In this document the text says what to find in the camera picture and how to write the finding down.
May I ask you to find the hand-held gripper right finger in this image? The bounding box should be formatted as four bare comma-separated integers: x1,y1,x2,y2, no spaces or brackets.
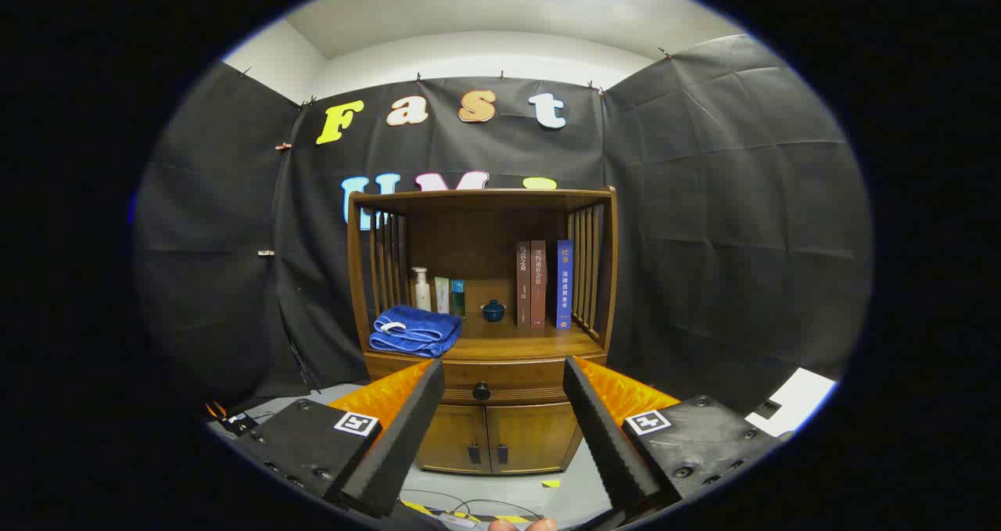
563,357,784,521

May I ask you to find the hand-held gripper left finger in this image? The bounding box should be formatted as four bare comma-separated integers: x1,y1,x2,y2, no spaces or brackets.
235,359,447,520

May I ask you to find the wooden drawer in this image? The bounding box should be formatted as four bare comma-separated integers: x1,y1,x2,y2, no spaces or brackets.
365,351,609,407

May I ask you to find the wooden cabinet door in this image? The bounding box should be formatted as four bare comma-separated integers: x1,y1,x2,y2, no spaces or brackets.
414,404,492,475
486,403,584,474

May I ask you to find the wooden countertop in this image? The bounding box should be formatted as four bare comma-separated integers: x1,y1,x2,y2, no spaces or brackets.
366,312,607,362

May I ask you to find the wooden cabinet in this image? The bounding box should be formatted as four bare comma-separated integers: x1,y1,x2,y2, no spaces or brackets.
346,187,619,475

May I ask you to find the yellow black floor tape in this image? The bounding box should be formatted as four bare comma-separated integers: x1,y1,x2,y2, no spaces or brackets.
400,500,534,526

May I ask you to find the folded blue towel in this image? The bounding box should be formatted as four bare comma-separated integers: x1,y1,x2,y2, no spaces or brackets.
369,305,463,358

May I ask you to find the blue book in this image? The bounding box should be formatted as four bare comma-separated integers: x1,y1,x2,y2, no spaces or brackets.
556,239,574,331

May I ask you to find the reddish brown book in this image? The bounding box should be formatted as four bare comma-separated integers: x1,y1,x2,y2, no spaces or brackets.
531,240,547,329

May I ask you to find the dark brown book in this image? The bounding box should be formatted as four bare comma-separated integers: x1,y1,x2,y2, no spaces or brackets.
516,242,532,328

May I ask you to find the black floor cable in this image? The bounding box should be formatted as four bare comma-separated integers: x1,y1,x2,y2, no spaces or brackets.
400,488,542,518

